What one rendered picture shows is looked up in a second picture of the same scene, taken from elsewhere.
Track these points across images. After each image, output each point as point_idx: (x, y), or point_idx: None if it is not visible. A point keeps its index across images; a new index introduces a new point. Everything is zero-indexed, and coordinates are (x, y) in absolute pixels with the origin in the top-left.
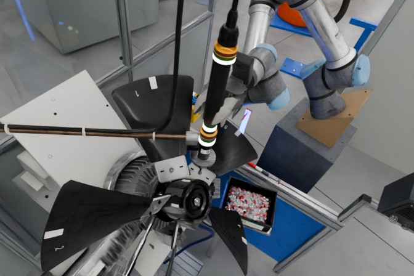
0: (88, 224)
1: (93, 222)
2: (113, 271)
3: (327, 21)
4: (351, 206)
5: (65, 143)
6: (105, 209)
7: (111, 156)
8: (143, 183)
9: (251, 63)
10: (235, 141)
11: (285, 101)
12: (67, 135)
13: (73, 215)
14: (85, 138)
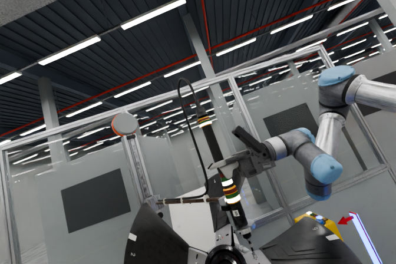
0: (147, 242)
1: (149, 241)
2: None
3: (390, 92)
4: None
5: (189, 221)
6: (156, 233)
7: (214, 241)
8: None
9: (237, 128)
10: (321, 243)
11: (324, 165)
12: (191, 217)
13: (141, 227)
14: (201, 222)
